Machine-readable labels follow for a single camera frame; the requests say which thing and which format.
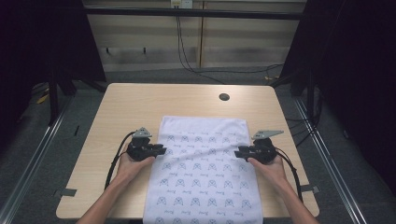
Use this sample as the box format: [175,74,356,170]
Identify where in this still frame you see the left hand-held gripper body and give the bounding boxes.
[125,126,157,162]

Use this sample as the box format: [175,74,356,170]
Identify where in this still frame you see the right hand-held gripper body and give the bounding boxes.
[247,129,285,165]

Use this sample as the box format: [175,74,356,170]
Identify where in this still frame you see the white printed towel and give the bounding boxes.
[142,115,264,224]

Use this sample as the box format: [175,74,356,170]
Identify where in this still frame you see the person's left hand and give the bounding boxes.
[116,151,156,189]

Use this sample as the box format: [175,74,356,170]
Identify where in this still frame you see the person's right hand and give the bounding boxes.
[247,154,290,189]

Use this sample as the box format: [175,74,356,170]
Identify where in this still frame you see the grey tape strip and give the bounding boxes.
[300,184,321,194]
[53,188,78,198]

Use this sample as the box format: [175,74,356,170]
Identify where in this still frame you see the black metal stand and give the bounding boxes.
[47,69,61,127]

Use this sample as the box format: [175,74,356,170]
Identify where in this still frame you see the black curtain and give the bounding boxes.
[279,0,396,195]
[0,0,107,150]

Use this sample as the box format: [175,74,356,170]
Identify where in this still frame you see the black metal crossbar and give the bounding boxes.
[83,7,304,21]

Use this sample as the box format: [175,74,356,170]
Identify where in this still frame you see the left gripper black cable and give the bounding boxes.
[104,131,136,190]

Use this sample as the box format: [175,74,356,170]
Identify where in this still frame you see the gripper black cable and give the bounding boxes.
[275,147,304,203]
[104,131,136,190]

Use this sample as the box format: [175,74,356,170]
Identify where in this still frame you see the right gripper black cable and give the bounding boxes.
[275,147,304,203]

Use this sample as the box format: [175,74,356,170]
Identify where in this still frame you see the black floor cables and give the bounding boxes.
[285,116,317,147]

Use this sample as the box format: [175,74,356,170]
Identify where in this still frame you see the aluminium floor rail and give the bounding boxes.
[0,95,74,224]
[293,96,372,224]

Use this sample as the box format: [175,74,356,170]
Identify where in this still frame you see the black wall cable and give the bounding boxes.
[175,14,285,85]

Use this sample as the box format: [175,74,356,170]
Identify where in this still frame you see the white wall outlet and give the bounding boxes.
[170,0,193,9]

